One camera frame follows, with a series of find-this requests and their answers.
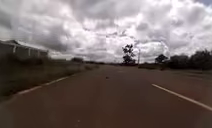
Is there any tall dark tree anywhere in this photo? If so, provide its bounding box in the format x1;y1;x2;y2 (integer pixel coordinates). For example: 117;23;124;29
121;43;137;66

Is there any small distant building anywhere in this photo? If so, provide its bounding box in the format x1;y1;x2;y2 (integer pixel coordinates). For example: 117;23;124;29
71;56;85;64

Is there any pole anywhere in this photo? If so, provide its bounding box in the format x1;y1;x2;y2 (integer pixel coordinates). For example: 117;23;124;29
137;48;141;65

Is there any dark asphalt road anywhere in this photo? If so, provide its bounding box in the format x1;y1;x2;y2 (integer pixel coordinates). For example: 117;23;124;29
0;63;212;128

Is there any grass strip beside trees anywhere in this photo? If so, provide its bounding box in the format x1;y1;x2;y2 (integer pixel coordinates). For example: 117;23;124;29
137;62;212;76

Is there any white road edge line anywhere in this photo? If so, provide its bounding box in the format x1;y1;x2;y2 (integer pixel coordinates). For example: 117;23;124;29
14;75;72;97

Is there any grass verge with bushes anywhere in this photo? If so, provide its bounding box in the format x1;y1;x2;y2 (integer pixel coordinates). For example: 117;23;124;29
0;57;101;104

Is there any row of dark trees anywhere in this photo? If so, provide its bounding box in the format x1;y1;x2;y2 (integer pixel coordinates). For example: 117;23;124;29
154;49;212;71

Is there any white dashed centre line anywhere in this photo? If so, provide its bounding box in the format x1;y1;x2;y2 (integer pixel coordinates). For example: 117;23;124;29
151;83;212;115

